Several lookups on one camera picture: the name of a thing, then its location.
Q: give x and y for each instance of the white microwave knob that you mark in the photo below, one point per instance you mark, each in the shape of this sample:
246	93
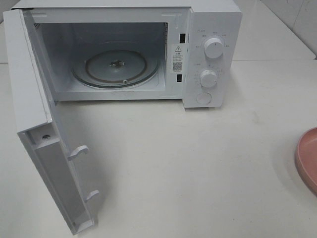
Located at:
208	78
213	47

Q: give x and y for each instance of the pink round plate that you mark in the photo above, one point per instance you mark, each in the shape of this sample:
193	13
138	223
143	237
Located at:
306	159

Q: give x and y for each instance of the white microwave oven body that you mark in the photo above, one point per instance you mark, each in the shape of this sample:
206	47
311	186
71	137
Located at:
178	27

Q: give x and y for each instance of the round white door button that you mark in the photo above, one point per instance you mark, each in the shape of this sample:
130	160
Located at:
204	98

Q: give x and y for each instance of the glass microwave turntable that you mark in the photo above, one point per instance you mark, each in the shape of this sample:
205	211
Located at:
117	64

